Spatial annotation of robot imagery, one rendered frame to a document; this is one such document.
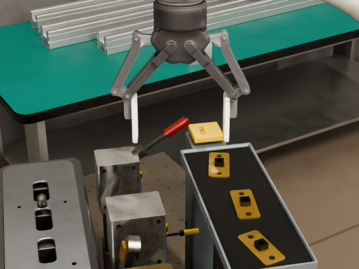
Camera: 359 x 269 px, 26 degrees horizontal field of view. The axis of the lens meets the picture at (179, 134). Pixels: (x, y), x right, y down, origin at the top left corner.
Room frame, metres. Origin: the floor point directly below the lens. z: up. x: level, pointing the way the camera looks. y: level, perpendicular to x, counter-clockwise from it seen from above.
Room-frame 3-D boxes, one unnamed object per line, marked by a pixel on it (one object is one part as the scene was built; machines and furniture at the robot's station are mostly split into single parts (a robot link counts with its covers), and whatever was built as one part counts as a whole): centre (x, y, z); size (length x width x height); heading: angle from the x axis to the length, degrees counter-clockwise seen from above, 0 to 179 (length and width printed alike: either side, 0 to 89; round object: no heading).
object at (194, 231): (1.22, 0.02, 1.00); 0.12 x 0.01 x 0.01; 102
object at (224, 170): (1.21, -0.07, 1.17); 0.08 x 0.04 x 0.01; 177
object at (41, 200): (1.32, 0.28, 1.00); 0.02 x 0.02 x 0.04
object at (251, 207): (1.09, -0.11, 1.17); 0.08 x 0.04 x 0.01; 7
